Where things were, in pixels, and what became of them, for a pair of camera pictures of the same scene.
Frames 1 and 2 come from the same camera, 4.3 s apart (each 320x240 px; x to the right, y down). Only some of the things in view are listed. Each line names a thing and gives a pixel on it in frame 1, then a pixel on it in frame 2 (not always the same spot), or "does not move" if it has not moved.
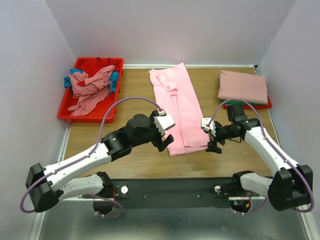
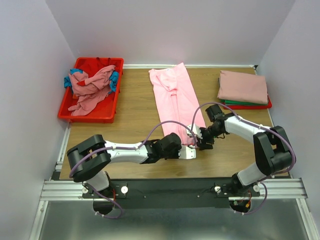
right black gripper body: [223, 132] -> [208, 135]
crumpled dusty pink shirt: [90, 90] does not move
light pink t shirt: [176, 96] does not move
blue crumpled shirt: [114, 77] does not move
